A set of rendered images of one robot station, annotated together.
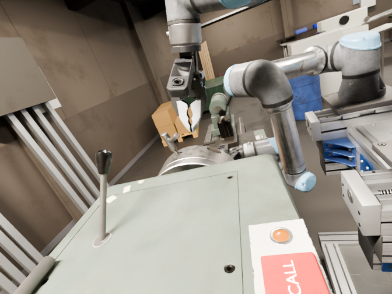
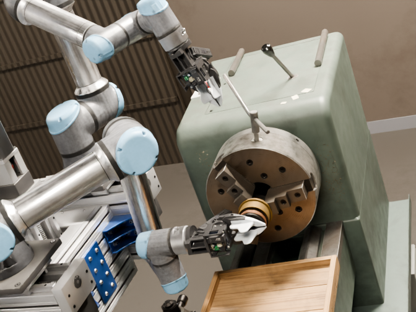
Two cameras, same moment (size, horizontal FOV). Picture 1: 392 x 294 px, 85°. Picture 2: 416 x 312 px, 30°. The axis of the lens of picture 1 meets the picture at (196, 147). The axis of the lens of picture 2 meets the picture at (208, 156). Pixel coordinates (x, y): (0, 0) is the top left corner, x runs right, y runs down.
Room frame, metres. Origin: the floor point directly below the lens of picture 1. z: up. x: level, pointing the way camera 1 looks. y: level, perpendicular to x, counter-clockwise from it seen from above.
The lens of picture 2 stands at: (2.61, 0.12, 2.11)
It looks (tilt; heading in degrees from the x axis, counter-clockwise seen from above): 24 degrees down; 186
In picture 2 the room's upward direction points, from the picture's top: 20 degrees counter-clockwise
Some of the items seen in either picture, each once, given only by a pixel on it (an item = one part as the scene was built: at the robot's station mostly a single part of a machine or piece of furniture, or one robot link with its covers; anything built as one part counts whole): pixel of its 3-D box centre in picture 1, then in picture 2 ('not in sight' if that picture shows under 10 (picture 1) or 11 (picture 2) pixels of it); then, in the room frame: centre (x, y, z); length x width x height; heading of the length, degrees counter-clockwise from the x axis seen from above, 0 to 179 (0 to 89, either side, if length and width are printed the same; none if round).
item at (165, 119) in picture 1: (178, 118); not in sight; (4.89, 0.17, 0.36); 1.22 x 0.87 x 0.72; 165
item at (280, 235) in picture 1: (281, 236); not in sight; (0.21, -0.07, 1.26); 0.02 x 0.02 x 0.01
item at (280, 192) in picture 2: not in sight; (289, 194); (0.74, 0.10, 1.09); 0.12 x 0.11 x 0.05; 74
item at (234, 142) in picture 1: (229, 140); not in sight; (1.19, -0.20, 1.00); 0.20 x 0.10 x 0.05; 164
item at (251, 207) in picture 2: not in sight; (254, 216); (0.78, 0.00, 1.08); 0.09 x 0.09 x 0.09; 74
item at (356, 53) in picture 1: (357, 52); not in sight; (0.78, -0.68, 1.33); 0.13 x 0.12 x 0.14; 19
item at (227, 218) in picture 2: not in sight; (231, 222); (0.82, -0.06, 1.10); 0.09 x 0.02 x 0.05; 72
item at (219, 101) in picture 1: (220, 112); not in sight; (1.79, -0.30, 1.01); 0.30 x 0.20 x 0.29; 164
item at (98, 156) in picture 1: (105, 161); (267, 51); (0.39, 0.17, 1.38); 0.04 x 0.03 x 0.05; 164
